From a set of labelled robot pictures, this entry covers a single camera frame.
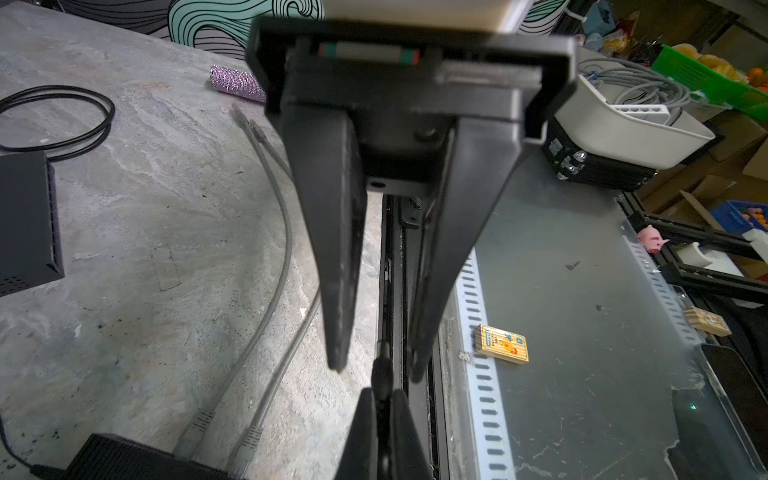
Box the glitter purple microphone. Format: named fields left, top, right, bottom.
left=209, top=65, right=266, bottom=104

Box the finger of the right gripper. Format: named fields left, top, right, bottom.
left=280, top=106, right=367, bottom=372
left=408, top=118, right=523, bottom=383

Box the green plastic basket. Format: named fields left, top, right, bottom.
left=652, top=45, right=767, bottom=121

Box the white storage bin with cables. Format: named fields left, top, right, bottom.
left=554, top=49, right=715, bottom=170

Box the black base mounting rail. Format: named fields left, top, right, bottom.
left=377, top=195, right=450, bottom=479

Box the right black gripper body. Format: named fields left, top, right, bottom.
left=246, top=17, right=578, bottom=196

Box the black network switch box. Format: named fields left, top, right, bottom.
left=62, top=434, right=229, bottom=480

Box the coiled black cable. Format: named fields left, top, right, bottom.
left=0, top=85, right=116, bottom=163

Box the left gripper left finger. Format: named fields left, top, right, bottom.
left=334, top=388, right=378, bottom=480

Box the yellow label tag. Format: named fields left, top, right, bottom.
left=473, top=325, right=530, bottom=364

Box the pink pig toy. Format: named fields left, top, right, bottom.
left=637, top=225, right=669, bottom=255

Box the white slotted cable duct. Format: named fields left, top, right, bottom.
left=455, top=251, right=516, bottom=480

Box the dark grey box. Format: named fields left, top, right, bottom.
left=1, top=152, right=65, bottom=296

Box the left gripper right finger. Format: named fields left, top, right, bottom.
left=389, top=390, right=432, bottom=480

